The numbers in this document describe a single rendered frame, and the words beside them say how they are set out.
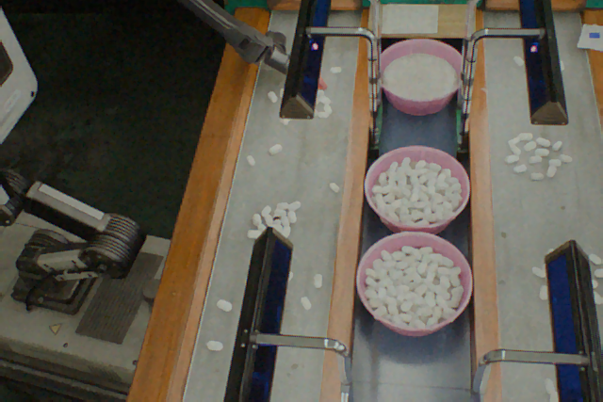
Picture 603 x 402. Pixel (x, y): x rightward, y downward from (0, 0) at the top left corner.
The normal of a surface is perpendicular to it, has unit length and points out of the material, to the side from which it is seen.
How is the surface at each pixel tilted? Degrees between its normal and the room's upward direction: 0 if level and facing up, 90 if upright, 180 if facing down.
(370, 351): 0
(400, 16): 0
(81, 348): 0
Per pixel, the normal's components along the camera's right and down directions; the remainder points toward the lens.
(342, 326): -0.09, -0.63
